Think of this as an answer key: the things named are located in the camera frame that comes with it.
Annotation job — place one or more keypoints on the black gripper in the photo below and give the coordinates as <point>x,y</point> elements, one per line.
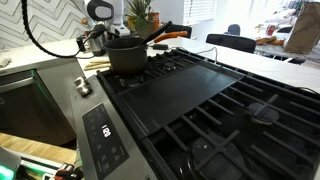
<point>98,30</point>

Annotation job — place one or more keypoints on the wooden slotted spoon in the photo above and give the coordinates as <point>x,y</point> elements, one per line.
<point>96,69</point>

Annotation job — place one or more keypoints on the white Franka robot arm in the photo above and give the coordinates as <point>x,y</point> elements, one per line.
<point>118,13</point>

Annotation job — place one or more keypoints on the copper coloured spoon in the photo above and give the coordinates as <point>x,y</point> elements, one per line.
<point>83,21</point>

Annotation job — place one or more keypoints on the green potted plant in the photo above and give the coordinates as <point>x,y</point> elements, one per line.
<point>141,20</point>

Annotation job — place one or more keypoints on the silver range knob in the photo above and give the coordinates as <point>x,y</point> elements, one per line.
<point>80,80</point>
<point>85,89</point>

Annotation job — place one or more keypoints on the orange container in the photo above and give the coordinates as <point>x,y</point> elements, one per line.
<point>155,20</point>

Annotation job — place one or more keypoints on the black power adapter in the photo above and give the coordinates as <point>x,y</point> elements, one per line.
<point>160,46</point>

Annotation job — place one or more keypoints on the black gas burner cap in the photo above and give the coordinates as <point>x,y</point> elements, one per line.
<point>271,115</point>
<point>206,153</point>
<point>170,65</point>

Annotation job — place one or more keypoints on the black chair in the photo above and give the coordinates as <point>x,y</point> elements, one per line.
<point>181,28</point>
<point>231,43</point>

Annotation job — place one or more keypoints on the black cast iron grate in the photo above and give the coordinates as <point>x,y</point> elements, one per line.
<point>218,146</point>
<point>180,60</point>

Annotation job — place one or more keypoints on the white window blinds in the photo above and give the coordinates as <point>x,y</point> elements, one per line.
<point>199,11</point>

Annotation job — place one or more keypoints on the black griddle plate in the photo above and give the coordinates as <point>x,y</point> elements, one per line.
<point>180,93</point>

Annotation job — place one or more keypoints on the stainless steel dishwasher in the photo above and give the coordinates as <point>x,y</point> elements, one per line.
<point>30,110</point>

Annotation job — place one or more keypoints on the black range control display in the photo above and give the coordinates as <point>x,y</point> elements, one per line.
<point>105,140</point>

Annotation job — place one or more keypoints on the wooden butcher block table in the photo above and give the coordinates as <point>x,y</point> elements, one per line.
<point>33,146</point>

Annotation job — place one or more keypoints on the stainless steel gas range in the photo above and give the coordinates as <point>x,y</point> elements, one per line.
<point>200,116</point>

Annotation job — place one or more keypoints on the blue chair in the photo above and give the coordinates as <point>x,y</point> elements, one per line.
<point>234,29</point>

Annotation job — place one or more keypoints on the red black clamp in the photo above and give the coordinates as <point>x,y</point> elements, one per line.
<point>66,171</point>

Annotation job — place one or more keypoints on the yellow food package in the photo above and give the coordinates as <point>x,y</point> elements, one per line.
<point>268,40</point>

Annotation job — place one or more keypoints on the red can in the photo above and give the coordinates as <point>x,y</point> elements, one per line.
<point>270,30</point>

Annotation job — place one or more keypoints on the grey dining table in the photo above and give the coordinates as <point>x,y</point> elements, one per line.
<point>283,53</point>

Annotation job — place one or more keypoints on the brown paper bag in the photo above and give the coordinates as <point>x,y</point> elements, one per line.
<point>305,30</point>

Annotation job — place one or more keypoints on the robot base plate green light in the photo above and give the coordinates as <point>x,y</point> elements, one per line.
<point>8,166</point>

